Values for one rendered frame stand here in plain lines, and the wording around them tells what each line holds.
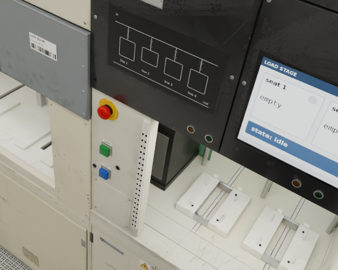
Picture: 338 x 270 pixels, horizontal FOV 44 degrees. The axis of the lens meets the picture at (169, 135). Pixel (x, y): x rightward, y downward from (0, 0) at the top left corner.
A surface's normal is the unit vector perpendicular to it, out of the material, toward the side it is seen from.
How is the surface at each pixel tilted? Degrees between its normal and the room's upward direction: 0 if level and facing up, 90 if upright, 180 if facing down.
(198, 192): 0
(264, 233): 0
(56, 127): 90
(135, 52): 90
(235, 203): 0
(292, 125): 90
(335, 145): 90
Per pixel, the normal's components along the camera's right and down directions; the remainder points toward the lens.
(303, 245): 0.13, -0.75
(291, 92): -0.54, 0.50
